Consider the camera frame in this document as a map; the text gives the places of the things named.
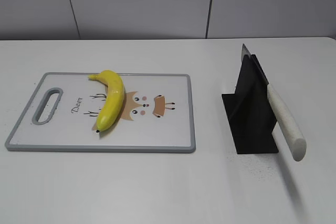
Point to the white handled kitchen knife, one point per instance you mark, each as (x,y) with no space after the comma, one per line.
(289,127)

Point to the black knife stand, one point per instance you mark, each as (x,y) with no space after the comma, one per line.
(250,116)

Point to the yellow plastic banana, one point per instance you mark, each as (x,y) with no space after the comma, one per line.
(114,100)

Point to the white deer cutting board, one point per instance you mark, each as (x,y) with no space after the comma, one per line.
(61,115)

